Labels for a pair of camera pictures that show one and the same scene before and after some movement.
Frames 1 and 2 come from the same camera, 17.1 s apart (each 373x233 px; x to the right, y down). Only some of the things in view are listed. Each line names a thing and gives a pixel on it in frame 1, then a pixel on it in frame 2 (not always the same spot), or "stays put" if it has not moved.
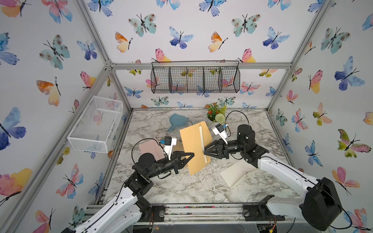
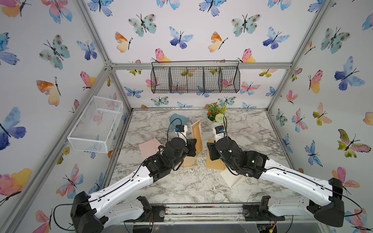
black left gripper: x=175 y=158 → x=191 y=143
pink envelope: x=152 y=147 stays put
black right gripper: x=225 y=150 stays put
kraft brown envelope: x=195 y=139 → x=215 y=164
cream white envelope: x=233 y=174 stays put
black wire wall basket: x=195 y=76 stays put
